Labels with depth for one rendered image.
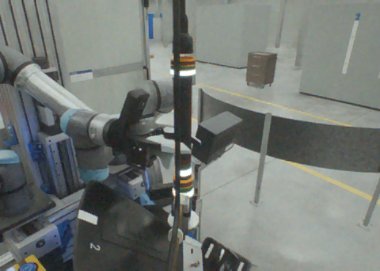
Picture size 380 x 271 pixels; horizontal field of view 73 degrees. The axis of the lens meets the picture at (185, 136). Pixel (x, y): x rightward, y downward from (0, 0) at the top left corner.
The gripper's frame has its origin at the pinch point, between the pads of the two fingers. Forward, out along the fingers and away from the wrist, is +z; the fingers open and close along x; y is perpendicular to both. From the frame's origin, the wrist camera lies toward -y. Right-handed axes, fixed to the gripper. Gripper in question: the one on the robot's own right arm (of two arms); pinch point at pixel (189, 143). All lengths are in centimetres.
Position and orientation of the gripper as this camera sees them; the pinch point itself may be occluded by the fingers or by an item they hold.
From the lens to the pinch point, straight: 49.7
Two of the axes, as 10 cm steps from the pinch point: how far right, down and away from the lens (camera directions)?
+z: 8.7, 2.0, -4.6
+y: 0.1, 9.1, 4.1
